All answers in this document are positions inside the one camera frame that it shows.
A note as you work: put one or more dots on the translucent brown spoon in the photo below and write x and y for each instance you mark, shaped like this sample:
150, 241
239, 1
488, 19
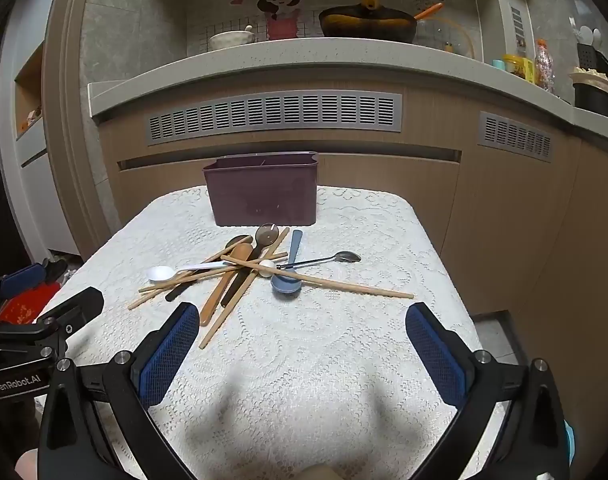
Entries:
266, 232

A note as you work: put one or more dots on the short grey vent grille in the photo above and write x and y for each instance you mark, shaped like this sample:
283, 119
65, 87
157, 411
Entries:
516, 136

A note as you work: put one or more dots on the white vented wall panel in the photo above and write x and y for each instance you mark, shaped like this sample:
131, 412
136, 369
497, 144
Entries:
517, 25

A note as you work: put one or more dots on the yellow jar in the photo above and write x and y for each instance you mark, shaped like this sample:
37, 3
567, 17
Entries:
516, 67

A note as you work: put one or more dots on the cartoon woman wall sticker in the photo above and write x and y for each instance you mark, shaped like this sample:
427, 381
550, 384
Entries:
281, 5

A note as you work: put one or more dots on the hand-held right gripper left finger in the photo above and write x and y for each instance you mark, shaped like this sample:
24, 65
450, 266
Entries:
169, 355

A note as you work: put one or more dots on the plastic bottle orange cap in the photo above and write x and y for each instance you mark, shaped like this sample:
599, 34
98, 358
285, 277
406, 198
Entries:
544, 67

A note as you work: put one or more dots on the white lace tablecloth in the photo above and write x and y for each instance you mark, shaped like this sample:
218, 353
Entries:
309, 360

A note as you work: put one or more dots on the black holder with white utensils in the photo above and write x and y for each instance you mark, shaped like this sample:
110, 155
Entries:
591, 55

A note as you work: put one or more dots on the yellow frying pan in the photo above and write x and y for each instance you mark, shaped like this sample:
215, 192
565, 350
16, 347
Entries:
366, 22

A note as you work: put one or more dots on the long grey vent grille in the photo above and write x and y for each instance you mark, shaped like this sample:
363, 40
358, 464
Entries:
274, 117

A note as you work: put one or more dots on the black round lace-trimmed container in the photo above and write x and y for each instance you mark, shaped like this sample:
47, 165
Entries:
596, 97

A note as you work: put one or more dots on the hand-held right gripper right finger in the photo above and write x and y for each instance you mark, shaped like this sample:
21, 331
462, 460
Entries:
436, 355

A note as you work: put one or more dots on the glass lid orange rim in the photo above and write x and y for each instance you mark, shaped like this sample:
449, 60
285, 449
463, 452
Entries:
449, 32

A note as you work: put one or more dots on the purple plastic utensil holder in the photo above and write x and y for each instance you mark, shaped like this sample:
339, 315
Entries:
261, 195

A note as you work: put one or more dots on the blue spoon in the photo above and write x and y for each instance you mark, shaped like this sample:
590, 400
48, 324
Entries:
286, 285

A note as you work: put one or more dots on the stainless steel spoon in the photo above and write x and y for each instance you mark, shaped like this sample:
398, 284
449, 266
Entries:
348, 257

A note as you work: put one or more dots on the light wooden spoon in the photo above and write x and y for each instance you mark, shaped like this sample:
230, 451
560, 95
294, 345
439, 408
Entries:
219, 295

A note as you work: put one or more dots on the small white spoon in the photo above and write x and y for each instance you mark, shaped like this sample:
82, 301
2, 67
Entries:
267, 265

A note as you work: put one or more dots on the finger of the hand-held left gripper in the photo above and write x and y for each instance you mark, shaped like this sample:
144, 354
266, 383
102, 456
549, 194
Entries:
24, 279
84, 302

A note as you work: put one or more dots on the teal cup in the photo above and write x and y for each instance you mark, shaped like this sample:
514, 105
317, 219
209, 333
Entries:
499, 64

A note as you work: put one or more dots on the white plastic spoon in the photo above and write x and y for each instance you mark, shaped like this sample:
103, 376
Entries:
160, 273

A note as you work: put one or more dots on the red printed cloth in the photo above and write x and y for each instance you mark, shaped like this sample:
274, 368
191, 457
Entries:
26, 307

